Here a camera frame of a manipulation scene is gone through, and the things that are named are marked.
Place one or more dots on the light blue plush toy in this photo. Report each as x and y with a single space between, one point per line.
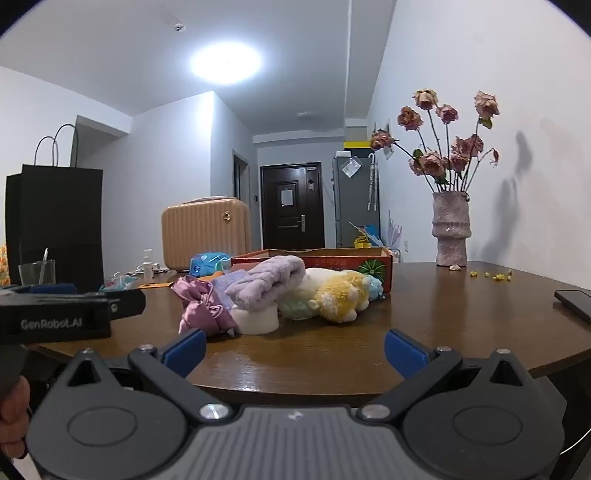
375 287

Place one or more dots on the black paper bag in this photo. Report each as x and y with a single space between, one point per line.
60 217

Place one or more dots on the person's left hand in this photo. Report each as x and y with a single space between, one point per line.
14 415

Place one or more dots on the glass cup with spoon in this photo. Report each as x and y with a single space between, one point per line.
37 272

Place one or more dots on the light blue tissue pack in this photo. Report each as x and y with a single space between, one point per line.
207 264

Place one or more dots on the pastel plastic packet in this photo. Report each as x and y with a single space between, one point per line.
121 282

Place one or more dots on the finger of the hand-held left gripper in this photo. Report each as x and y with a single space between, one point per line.
51 289
127 304

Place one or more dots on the pink textured vase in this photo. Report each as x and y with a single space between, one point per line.
451 230

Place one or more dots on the dried pink rose bouquet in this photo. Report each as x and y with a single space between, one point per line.
443 143

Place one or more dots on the beige ribbed suitcase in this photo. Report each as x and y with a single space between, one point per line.
205 230

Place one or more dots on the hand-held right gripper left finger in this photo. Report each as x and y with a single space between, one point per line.
184 347

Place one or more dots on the small white bottle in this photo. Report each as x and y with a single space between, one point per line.
148 267

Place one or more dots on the side room door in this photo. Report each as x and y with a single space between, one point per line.
240 191

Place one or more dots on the orange floral cushion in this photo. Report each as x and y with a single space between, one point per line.
3 267

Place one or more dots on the yellow box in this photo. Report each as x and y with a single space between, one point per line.
358 145

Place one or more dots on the black smartphone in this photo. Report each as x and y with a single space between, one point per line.
575 302

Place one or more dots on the round ceiling light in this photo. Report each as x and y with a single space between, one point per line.
226 62

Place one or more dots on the orange flat plastic piece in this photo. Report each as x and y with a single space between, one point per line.
159 285

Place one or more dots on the dark brown entrance door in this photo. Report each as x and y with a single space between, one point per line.
292 207

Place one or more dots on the storage cart with supplies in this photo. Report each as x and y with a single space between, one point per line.
374 237

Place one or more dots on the scattered yellow petals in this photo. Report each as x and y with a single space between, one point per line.
497 277

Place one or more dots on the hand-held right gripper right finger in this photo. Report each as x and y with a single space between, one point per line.
404 353

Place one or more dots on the yellow plush toy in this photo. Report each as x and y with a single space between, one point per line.
339 297

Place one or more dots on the lilac fluffy cloth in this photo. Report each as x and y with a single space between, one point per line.
265 281

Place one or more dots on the grey refrigerator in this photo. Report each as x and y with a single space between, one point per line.
355 207

